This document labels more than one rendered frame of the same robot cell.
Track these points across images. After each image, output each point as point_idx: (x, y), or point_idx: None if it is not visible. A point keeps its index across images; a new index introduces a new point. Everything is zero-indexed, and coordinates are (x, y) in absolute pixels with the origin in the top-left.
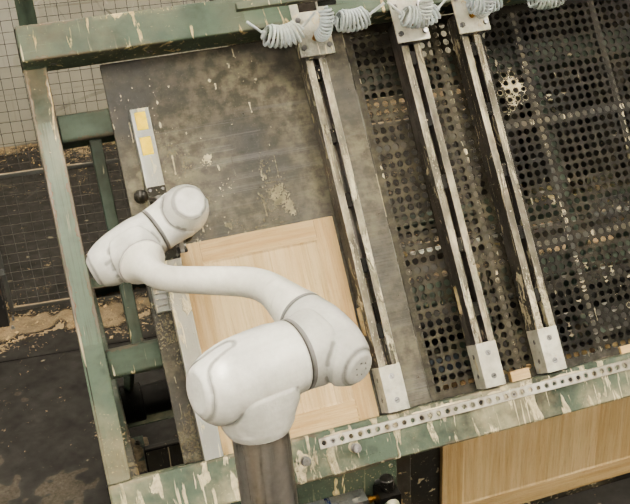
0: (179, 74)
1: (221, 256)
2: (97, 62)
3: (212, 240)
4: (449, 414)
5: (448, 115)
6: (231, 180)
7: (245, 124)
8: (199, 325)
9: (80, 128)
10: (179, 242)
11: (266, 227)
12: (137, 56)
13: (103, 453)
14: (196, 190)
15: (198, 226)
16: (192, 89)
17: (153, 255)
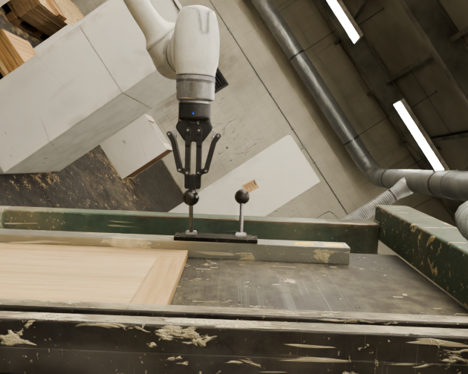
0: (404, 281)
1: (158, 263)
2: (397, 247)
3: (181, 261)
4: None
5: None
6: (255, 288)
7: (342, 306)
8: (93, 247)
9: None
10: (169, 48)
11: (175, 298)
12: (414, 258)
13: (39, 207)
14: (207, 8)
15: (175, 24)
16: (386, 285)
17: (162, 19)
